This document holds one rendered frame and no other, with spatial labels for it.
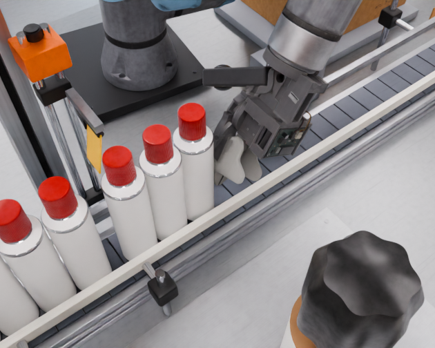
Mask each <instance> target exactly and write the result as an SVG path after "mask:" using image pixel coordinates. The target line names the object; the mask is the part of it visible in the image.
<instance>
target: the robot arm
mask: <svg viewBox="0 0 435 348"><path fill-rule="evenodd" d="M234 1H235V0H99V7H100V10H101V17H102V21H103V26H104V32H105V40H104V46H103V50H102V54H101V67H102V71H103V74H104V76H105V78H106V79H107V80H108V81H109V82H110V83H111V84H112V85H114V86H116V87H118V88H121V89H124V90H130V91H145V90H152V89H155V88H158V87H160V86H163V85H164V84H166V83H167V82H169V81H170V80H171V79H172V78H173V77H174V76H175V73H176V72H177V53H176V50H175V48H174V45H173V43H172V41H171V38H170V37H169V35H168V33H167V28H166V20H167V19H172V18H174V17H180V16H183V15H188V14H191V13H194V12H200V11H203V10H208V9H211V8H214V9H216V8H220V7H222V6H223V5H226V4H229V3H233V2H234ZM362 1H363V0H288V1H287V3H286V6H285V7H284V9H283V11H282V13H281V15H280V17H279V19H278V21H277V23H276V25H275V27H274V29H273V31H272V33H271V35H270V37H269V39H268V44H269V45H268V46H267V47H266V49H265V51H264V53H263V55H262V57H263V59H264V60H265V61H266V62H267V63H268V64H269V65H270V66H254V67H236V68H232V67H230V66H228V65H226V64H220V65H218V66H216V67H214V68H205V69H204V70H203V76H202V83H203V85H204V86H213V87H214V88H215V89H217V90H220V91H226V90H229V89H231V88H232V87H246V88H245V90H242V91H241V93H239V94H238V95H236V96H235V97H234V98H233V101H232V102H231V103H230V105H229V107H228V108H227V110H226V111H224V113H223V116H222V118H221V120H220V121H219V123H218V124H217V126H216V128H215V130H214V133H213V136H214V140H213V157H214V184H215V185H216V186H217V185H221V184H222V183H223V182H224V181H225V180H227V179H230V180H231V181H233V182H235V183H236V184H241V183H242V182H243V181H244V177H247V178H249V179H250V180H252V181H257V180H259V179H260V178H261V176H262V169H261V167H260V164H259V162H258V158H259V159H260V160H262V158H268V157H278V156H284V155H290V154H291V155H294V154H295V152H296V151H297V149H298V147H299V145H300V144H301V142H302V141H303V139H304V138H305V135H306V134H307V132H308V131H309V129H310V128H311V125H312V123H311V122H310V121H311V114H310V113H309V112H307V111H306V109H307V108H308V106H309V104H310V103H311V101H312V99H313V98H314V96H315V94H316V93H324V92H325V90H326V89H327V86H328V85H329V83H327V82H326V81H325V80H324V79H322V78H321V77H320V76H318V73H319V70H322V69H323V68H324V66H325V64H326V62H327V61H328V59H329V58H330V56H331V54H332V52H333V51H334V49H335V47H336V45H337V44H338V42H339V41H340V38H341V37H342V35H343V33H344V32H345V30H346V28H347V26H348V25H349V23H350V21H351V20H352V18H353V16H354V15H355V13H356V11H357V9H358V7H359V6H360V4H361V3H362ZM305 112H307V113H308V114H309V116H310V118H309V120H308V119H306V118H305V117H304V116H303V115H304V113H305ZM236 132H237V134H236ZM235 135H236V136H235Z"/></svg>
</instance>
